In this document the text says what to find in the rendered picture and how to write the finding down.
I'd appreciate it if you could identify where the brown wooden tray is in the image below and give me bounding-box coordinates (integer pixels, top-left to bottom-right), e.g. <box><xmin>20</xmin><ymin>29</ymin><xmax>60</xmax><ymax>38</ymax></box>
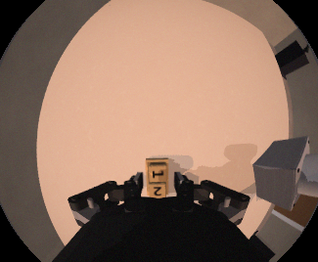
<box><xmin>146</xmin><ymin>158</ymin><xmax>168</xmax><ymax>196</ymax></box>

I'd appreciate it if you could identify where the brown wooden number cube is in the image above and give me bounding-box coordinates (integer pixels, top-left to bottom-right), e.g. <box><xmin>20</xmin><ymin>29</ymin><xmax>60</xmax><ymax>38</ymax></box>
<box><xmin>149</xmin><ymin>161</ymin><xmax>167</xmax><ymax>182</ymax></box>
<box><xmin>149</xmin><ymin>181</ymin><xmax>166</xmax><ymax>198</ymax></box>

